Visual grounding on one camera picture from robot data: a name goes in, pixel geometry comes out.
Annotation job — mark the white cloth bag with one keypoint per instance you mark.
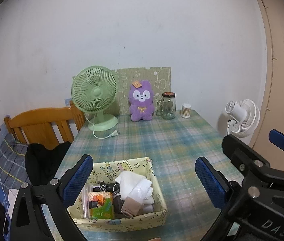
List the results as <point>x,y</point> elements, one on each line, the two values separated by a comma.
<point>137,187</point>

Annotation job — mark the green desk fan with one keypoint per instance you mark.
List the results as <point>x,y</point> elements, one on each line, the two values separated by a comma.
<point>93,91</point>

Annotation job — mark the black cloth on chair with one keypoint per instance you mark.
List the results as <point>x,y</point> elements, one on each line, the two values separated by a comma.
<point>42,164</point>

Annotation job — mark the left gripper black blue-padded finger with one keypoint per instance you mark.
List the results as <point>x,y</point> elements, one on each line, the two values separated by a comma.
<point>28,221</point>
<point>222,192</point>

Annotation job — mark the white floor fan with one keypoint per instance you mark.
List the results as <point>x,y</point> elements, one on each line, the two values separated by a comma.
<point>244,117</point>

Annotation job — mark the green cartoon cardboard panel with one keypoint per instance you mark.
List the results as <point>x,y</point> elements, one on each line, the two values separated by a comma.
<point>159,78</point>

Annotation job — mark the cotton swab container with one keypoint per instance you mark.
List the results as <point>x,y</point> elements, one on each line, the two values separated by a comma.
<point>185,110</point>

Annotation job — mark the blue plaid bedding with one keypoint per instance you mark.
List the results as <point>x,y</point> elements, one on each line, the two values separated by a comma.
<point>12,168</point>

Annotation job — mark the plaid tablecloth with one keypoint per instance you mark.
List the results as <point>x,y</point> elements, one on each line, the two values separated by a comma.
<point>173,147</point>

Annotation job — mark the purple plush toy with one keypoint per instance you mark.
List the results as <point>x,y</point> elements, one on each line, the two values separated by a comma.
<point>141,104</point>

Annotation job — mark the colourful tissue pack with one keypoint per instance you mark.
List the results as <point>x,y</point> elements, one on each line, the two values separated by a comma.
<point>101,205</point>

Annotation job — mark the wooden chair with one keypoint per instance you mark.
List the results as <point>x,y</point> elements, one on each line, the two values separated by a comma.
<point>36,126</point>

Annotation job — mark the beige white cloth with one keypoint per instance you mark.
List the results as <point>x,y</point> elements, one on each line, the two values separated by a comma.
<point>131,208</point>

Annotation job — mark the glass mason jar mug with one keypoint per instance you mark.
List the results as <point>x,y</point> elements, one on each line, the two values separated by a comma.
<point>166,106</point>

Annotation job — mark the grey sock bundle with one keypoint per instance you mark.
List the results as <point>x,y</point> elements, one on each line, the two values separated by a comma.
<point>113,188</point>

